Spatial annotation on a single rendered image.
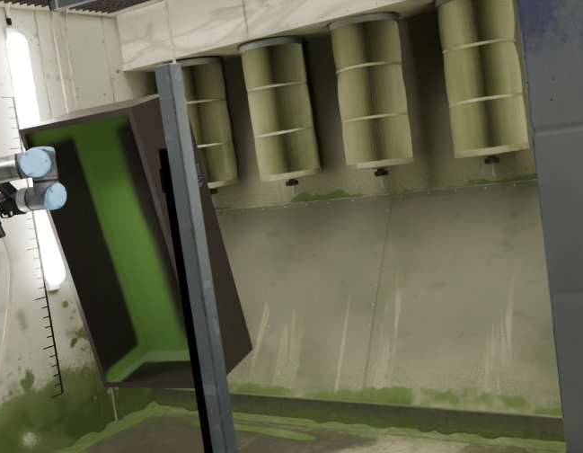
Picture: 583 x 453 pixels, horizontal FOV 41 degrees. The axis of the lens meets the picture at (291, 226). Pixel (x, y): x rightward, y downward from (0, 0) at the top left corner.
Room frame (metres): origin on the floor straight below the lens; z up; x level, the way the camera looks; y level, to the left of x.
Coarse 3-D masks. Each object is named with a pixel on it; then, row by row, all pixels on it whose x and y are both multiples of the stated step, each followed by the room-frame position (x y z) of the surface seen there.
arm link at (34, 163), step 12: (12, 156) 2.61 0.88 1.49; (24, 156) 2.59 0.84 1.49; (36, 156) 2.60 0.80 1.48; (48, 156) 2.63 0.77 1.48; (0, 168) 2.59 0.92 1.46; (12, 168) 2.59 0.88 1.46; (24, 168) 2.59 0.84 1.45; (36, 168) 2.59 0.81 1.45; (48, 168) 2.62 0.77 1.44; (0, 180) 2.60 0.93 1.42; (12, 180) 2.62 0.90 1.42
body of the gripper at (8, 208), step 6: (0, 192) 2.89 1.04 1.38; (0, 198) 2.83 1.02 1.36; (6, 198) 2.84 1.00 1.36; (0, 204) 2.84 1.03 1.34; (6, 204) 2.84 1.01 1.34; (12, 204) 2.85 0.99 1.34; (0, 210) 2.87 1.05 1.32; (6, 210) 2.84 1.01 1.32; (12, 210) 2.86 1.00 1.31; (18, 210) 2.84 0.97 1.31; (0, 216) 2.87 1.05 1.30; (12, 216) 2.85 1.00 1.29
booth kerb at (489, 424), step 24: (192, 408) 4.24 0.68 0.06; (240, 408) 4.05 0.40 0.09; (264, 408) 3.96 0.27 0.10; (288, 408) 3.87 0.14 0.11; (312, 408) 3.79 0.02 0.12; (336, 408) 3.71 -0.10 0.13; (360, 408) 3.63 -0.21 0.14; (384, 408) 3.56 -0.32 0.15; (408, 408) 3.49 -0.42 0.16; (432, 408) 3.42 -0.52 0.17; (456, 408) 3.36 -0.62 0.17; (456, 432) 3.36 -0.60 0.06; (480, 432) 3.30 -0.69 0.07; (504, 432) 3.24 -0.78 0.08; (528, 432) 3.18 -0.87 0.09; (552, 432) 3.12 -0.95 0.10
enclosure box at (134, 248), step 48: (144, 96) 3.35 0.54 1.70; (48, 144) 3.39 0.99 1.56; (96, 144) 3.55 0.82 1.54; (144, 144) 3.00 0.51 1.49; (192, 144) 3.28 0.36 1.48; (96, 192) 3.60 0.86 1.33; (144, 192) 3.51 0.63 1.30; (96, 240) 3.56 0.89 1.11; (144, 240) 3.58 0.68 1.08; (96, 288) 3.51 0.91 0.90; (144, 288) 3.66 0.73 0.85; (96, 336) 3.47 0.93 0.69; (144, 336) 3.75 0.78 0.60; (240, 336) 3.40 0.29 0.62; (144, 384) 3.35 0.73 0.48; (192, 384) 3.22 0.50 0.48
